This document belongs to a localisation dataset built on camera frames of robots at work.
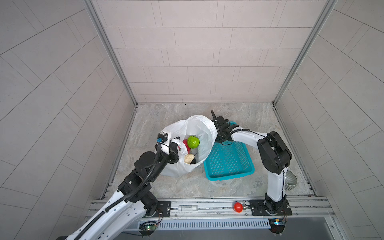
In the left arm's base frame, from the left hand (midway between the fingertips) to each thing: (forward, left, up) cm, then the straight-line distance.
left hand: (182, 137), depth 65 cm
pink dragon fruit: (+9, +1, -20) cm, 22 cm away
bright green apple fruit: (+6, -4, -16) cm, 18 cm away
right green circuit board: (-30, -44, -27) cm, 60 cm away
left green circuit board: (-31, +15, -24) cm, 42 cm away
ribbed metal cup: (-11, -56, -26) cm, 63 cm away
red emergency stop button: (-23, -26, -24) cm, 42 cm away
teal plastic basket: (0, -25, -28) cm, 38 cm away
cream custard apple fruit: (-2, -2, -18) cm, 19 cm away
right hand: (+15, -12, -26) cm, 32 cm away
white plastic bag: (+14, -8, -11) cm, 19 cm away
